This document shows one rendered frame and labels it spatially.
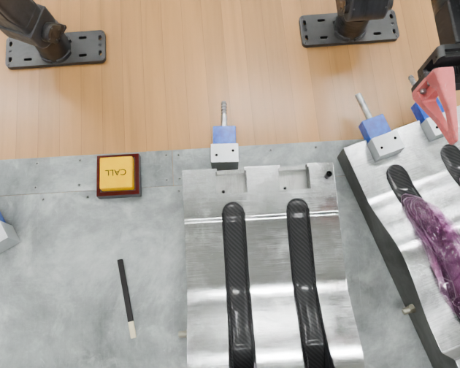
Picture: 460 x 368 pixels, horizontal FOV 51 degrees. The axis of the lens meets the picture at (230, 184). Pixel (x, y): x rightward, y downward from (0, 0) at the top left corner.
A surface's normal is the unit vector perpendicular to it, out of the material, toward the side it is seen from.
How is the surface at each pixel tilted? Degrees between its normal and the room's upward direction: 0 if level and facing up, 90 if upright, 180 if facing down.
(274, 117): 0
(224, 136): 0
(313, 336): 27
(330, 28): 0
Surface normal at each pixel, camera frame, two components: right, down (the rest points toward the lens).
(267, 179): 0.00, -0.25
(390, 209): -0.15, -0.62
